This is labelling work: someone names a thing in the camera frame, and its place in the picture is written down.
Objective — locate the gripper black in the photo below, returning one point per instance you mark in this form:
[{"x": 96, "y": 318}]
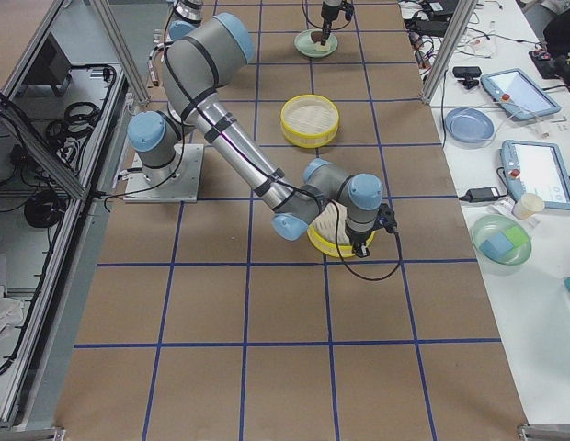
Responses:
[
  {"x": 330, "y": 15},
  {"x": 359, "y": 242}
]

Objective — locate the white steamed bun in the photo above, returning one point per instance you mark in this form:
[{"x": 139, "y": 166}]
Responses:
[{"x": 321, "y": 45}]

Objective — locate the yellow bamboo steamer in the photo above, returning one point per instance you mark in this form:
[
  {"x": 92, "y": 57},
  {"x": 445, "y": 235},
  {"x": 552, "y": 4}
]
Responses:
[
  {"x": 309, "y": 121},
  {"x": 327, "y": 232}
]

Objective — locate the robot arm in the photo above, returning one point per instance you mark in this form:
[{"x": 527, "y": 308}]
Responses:
[
  {"x": 190, "y": 11},
  {"x": 195, "y": 67}
]

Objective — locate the brown steamed bun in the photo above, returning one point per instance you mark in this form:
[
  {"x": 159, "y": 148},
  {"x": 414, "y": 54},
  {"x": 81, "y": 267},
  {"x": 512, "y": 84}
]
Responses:
[{"x": 316, "y": 36}]

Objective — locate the light green plate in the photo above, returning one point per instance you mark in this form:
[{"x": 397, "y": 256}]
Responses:
[{"x": 304, "y": 45}]

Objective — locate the black power adapter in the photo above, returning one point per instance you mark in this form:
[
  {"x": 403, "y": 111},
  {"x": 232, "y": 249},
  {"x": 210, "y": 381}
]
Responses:
[{"x": 481, "y": 194}]

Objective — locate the green bowl with sponges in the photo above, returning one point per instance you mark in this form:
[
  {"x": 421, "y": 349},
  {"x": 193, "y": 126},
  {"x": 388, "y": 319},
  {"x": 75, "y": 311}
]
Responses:
[{"x": 501, "y": 243}]

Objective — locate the black webcam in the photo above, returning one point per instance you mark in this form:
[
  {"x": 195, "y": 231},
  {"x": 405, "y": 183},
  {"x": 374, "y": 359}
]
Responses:
[{"x": 468, "y": 76}]

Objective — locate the blue plate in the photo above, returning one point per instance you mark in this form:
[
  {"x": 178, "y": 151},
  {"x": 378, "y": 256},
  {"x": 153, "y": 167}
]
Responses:
[{"x": 469, "y": 126}]

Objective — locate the paper cup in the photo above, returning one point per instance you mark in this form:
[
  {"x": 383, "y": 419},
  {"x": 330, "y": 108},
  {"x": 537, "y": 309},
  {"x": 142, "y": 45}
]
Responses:
[{"x": 528, "y": 205}]

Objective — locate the near teach pendant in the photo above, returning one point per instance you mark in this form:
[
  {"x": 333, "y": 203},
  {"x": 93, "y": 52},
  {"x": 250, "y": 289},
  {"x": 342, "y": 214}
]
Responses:
[{"x": 537, "y": 168}]

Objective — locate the teach pendant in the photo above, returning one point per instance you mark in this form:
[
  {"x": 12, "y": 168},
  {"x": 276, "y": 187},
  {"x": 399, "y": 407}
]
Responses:
[
  {"x": 537, "y": 168},
  {"x": 518, "y": 95}
]

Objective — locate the far teach pendant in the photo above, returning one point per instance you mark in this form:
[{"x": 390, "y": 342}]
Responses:
[{"x": 518, "y": 95}]

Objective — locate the white cloth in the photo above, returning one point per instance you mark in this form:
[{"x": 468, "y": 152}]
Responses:
[{"x": 11, "y": 309}]

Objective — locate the aluminium frame post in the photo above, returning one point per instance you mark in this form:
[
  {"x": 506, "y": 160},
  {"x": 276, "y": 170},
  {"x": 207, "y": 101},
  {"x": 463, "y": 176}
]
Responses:
[{"x": 459, "y": 21}]

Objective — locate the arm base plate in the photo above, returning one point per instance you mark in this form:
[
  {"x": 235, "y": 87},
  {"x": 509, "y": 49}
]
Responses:
[{"x": 177, "y": 182}]

